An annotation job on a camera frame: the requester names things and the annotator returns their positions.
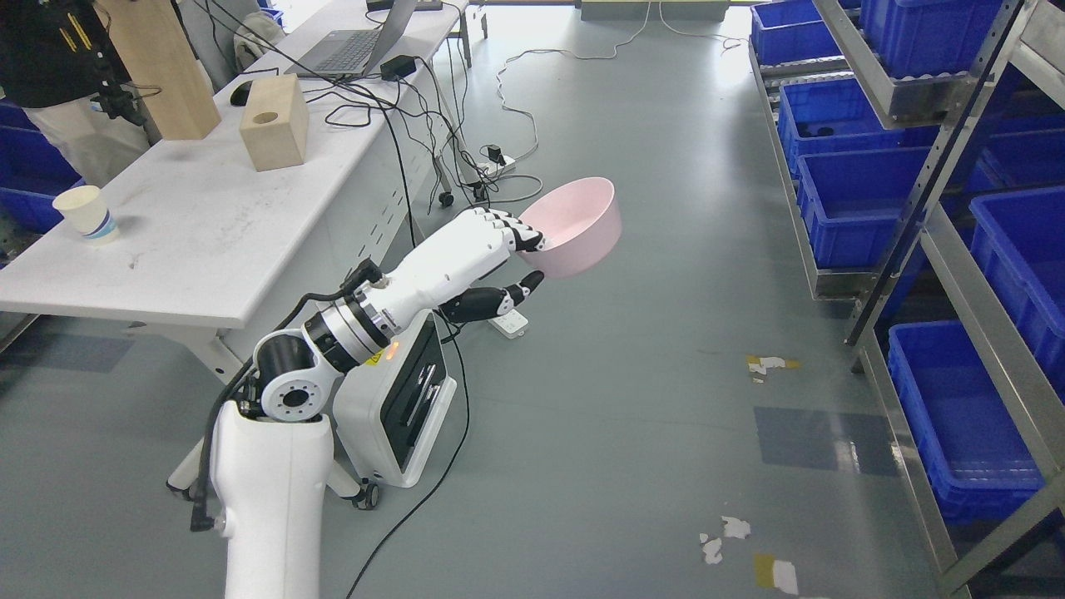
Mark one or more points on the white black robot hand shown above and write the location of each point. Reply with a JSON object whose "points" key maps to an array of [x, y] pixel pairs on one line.
{"points": [[441, 272]]}

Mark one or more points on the pink bowl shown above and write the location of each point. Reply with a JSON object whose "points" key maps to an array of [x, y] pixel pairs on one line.
{"points": [[581, 223]]}

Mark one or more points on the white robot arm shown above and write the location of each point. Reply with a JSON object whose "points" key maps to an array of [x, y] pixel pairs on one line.
{"points": [[267, 452]]}

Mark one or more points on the white desk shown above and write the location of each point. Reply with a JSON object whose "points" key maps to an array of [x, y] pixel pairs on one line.
{"points": [[206, 241]]}

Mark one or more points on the small wooden block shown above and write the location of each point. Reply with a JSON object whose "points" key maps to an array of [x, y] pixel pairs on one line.
{"points": [[275, 123]]}

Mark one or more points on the grey laptop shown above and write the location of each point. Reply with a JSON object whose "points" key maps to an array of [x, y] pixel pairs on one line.
{"points": [[353, 53]]}

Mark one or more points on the paper cup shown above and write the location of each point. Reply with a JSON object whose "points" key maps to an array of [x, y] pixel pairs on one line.
{"points": [[84, 210]]}

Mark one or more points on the tall wooden block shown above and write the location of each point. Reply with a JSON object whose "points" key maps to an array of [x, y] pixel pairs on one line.
{"points": [[151, 43]]}

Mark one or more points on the person in black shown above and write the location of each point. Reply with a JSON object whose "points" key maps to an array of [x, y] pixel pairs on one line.
{"points": [[49, 70]]}

